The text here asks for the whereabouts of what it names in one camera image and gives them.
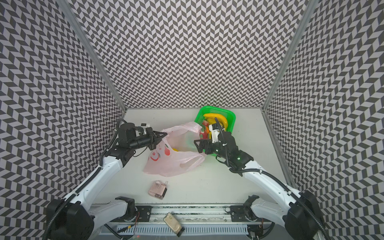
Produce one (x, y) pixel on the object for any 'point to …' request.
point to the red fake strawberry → (205, 123)
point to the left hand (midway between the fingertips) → (167, 134)
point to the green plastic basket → (228, 112)
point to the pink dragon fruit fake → (203, 134)
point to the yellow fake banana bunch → (211, 119)
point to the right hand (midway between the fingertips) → (201, 145)
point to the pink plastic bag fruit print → (179, 152)
